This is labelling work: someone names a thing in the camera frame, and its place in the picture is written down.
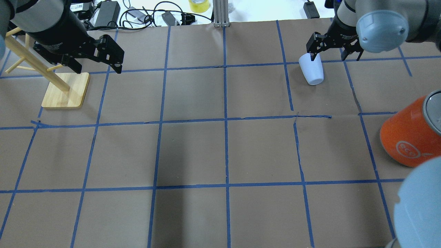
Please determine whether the wooden mug tree stand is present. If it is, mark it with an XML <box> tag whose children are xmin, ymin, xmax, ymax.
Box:
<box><xmin>4</xmin><ymin>27</ymin><xmax>90</xmax><ymax>109</ymax></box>

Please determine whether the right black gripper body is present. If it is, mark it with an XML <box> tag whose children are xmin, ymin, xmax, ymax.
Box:
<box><xmin>326</xmin><ymin>19</ymin><xmax>360</xmax><ymax>52</ymax></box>

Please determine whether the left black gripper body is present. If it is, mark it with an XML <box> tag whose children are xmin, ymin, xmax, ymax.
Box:
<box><xmin>33</xmin><ymin>29</ymin><xmax>104</xmax><ymax>62</ymax></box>

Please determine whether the black power adapter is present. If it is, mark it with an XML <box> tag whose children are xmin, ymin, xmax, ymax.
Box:
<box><xmin>94</xmin><ymin>1</ymin><xmax>120</xmax><ymax>27</ymax></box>

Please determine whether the aluminium frame post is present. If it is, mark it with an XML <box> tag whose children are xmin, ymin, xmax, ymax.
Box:
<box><xmin>213</xmin><ymin>0</ymin><xmax>230</xmax><ymax>27</ymax></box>

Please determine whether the white plastic cup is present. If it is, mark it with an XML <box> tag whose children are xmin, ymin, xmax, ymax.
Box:
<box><xmin>299</xmin><ymin>53</ymin><xmax>324</xmax><ymax>86</ymax></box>

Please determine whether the orange cylindrical bin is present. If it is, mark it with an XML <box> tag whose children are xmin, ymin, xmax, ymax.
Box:
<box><xmin>380</xmin><ymin>90</ymin><xmax>441</xmax><ymax>167</ymax></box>

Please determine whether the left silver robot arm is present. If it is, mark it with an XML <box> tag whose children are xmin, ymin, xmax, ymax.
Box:
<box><xmin>1</xmin><ymin>0</ymin><xmax>124</xmax><ymax>74</ymax></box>

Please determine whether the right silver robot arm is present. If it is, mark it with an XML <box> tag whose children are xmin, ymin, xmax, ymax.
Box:
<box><xmin>306</xmin><ymin>0</ymin><xmax>441</xmax><ymax>61</ymax></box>

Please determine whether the yellow tape roll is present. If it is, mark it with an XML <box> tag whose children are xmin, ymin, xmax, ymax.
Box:
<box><xmin>188</xmin><ymin>0</ymin><xmax>211</xmax><ymax>14</ymax></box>

